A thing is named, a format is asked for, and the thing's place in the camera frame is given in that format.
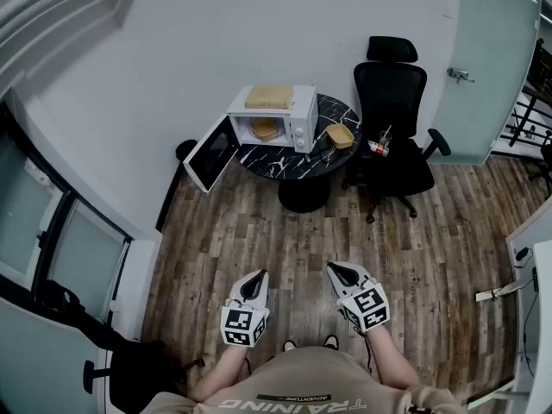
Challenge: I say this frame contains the white desk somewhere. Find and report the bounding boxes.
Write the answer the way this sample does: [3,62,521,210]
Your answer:
[505,207,552,414]

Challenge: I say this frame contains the black framed window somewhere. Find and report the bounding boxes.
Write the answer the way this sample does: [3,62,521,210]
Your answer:
[0,100,134,323]

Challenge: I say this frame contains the black swivel chair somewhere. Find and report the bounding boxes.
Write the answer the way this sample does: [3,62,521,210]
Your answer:
[38,279,206,405]

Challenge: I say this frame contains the frosted glass door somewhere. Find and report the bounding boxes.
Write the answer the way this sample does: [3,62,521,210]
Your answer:
[430,0,543,166]

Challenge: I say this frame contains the white microwave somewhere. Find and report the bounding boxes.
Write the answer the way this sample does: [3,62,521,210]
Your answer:
[183,85,319,194]

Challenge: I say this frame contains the black metal railing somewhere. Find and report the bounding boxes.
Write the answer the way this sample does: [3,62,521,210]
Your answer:
[503,36,552,147]

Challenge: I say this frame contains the person's left forearm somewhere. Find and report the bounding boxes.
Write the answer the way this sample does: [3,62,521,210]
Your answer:
[189,342,252,403]

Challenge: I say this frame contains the metal door handle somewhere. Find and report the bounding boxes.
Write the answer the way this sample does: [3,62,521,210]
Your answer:
[447,66,476,85]

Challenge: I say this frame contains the black power cable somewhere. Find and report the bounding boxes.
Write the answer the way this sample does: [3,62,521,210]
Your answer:
[304,141,342,166]

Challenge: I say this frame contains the person's beige shirt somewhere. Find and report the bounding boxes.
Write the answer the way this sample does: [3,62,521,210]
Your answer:
[148,345,467,414]

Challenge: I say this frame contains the white desk foot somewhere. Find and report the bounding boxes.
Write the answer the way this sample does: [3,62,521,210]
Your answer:
[475,279,518,304]

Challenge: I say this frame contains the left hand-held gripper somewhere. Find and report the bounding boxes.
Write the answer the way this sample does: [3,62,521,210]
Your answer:
[220,269,271,349]

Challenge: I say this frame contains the person's right forearm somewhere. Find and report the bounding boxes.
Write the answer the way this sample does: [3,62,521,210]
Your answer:
[364,327,422,391]

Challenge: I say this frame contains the round black marble table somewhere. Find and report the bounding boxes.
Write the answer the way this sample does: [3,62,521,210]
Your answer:
[235,93,363,213]

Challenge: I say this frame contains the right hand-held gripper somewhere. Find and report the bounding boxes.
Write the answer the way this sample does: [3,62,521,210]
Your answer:
[326,261,392,334]

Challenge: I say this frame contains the black round floor object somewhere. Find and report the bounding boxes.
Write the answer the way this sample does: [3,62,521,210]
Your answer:
[175,139,199,164]

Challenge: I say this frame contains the black mesh office chair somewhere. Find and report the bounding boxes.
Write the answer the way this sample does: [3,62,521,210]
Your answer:
[342,35,452,225]

